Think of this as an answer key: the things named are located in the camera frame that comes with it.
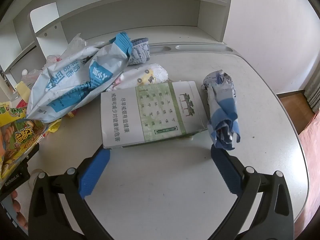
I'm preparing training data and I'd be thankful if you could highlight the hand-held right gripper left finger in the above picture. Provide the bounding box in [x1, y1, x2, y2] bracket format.
[28, 148, 112, 240]

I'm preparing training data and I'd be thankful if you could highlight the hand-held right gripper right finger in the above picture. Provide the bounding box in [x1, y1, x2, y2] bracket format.
[210, 144, 294, 240]

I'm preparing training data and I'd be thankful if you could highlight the yellow snack packet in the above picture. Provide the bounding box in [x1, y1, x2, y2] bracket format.
[0, 101, 62, 180]

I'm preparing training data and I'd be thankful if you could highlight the clear plastic bag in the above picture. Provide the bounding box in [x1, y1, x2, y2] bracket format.
[21, 33, 88, 88]

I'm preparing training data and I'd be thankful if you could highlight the blue knitted sock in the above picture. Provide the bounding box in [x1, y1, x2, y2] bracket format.
[128, 37, 151, 66]

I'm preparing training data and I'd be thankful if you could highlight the person's left hand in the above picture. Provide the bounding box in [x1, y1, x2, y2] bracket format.
[11, 189, 28, 229]

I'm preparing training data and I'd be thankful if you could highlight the crumpled blue and white wrapper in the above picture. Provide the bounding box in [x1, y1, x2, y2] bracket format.
[201, 70, 242, 150]

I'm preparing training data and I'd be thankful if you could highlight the white and green carton box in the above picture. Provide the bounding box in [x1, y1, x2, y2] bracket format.
[100, 81, 208, 149]

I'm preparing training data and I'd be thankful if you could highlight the pink blanket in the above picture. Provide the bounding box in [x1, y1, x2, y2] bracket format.
[298, 110, 320, 222]

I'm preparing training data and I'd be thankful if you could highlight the white and blue plastic bag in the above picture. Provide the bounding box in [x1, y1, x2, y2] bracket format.
[26, 32, 133, 123]

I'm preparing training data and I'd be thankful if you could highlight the white patterned snack packet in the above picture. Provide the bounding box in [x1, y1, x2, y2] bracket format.
[106, 63, 168, 92]

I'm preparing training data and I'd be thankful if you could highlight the grey curtain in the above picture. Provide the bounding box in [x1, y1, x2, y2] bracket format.
[303, 79, 320, 114]

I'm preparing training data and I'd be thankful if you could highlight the white shelf unit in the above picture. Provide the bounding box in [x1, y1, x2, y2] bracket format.
[0, 0, 234, 80]

